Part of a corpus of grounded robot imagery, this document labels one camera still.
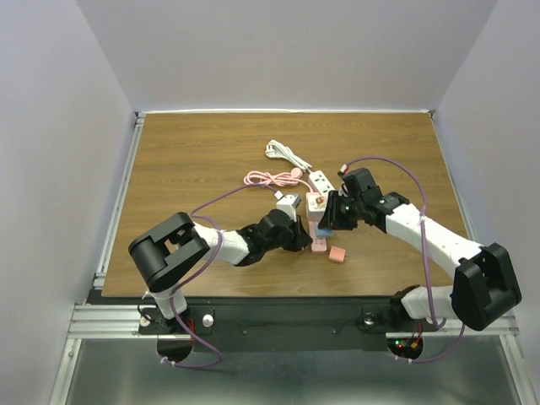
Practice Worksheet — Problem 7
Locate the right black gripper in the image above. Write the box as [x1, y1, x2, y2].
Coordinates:
[316, 190, 363, 230]

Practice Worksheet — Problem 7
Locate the blue usb charger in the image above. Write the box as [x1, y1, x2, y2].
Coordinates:
[316, 228, 332, 239]

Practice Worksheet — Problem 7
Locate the pink power strip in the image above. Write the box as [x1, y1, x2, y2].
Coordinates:
[305, 192, 327, 253]

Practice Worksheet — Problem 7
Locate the white cube socket adapter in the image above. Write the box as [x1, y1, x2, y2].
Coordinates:
[305, 192, 327, 223]

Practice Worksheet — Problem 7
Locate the pink usb charger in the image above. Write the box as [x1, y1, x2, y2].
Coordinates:
[328, 246, 347, 264]

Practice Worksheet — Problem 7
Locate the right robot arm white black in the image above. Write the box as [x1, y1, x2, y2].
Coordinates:
[319, 166, 522, 331]

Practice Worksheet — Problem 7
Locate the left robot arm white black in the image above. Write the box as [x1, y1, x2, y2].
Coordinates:
[128, 209, 312, 332]

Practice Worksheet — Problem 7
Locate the white power strip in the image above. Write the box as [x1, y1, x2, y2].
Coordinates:
[308, 170, 335, 196]

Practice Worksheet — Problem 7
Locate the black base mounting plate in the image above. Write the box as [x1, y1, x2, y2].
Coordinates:
[138, 296, 448, 354]

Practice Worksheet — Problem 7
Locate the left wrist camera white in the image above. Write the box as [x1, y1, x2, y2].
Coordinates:
[274, 191, 302, 222]

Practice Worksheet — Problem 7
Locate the white power cord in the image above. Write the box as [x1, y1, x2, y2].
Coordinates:
[264, 139, 315, 174]

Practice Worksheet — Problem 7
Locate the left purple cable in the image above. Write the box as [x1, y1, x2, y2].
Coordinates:
[168, 185, 284, 368]

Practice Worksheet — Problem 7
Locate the aluminium frame rail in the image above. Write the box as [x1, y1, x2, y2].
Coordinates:
[67, 269, 149, 339]

